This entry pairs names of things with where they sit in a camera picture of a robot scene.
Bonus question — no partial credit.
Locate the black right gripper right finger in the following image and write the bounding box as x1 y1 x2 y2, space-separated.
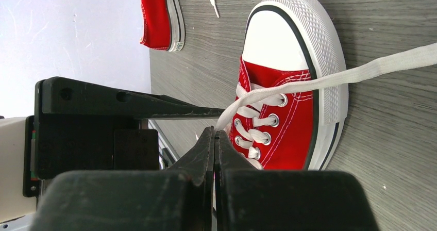
214 131 255 230

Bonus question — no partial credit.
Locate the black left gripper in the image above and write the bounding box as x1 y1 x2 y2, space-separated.
23 77 223 197

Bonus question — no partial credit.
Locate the red canvas sneaker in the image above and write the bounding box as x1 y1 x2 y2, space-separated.
220 0 349 170
140 0 186 52

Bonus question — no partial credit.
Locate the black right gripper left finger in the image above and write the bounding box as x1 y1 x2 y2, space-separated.
169 126 215 230

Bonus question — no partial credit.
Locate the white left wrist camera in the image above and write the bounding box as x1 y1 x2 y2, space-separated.
1 117 37 223

